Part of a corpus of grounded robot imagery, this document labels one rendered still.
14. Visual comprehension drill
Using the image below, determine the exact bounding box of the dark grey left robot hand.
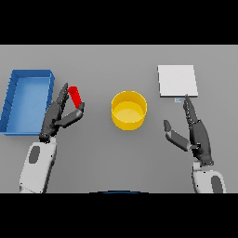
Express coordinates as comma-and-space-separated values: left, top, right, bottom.
38, 82, 86, 144

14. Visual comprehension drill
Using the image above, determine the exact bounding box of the yellow bowl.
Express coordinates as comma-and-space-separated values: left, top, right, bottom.
111, 90, 148, 131

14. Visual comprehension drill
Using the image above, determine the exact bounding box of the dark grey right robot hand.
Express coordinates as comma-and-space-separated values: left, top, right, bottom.
163, 94, 215, 167

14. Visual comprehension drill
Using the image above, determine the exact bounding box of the pale square measuring scale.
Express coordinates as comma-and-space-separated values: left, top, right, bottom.
156, 64, 199, 104

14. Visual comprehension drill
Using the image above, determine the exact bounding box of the blue tray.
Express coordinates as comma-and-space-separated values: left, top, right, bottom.
0, 69, 56, 137

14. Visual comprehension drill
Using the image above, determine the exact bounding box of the red beaker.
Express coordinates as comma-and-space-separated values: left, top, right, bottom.
67, 86, 83, 110

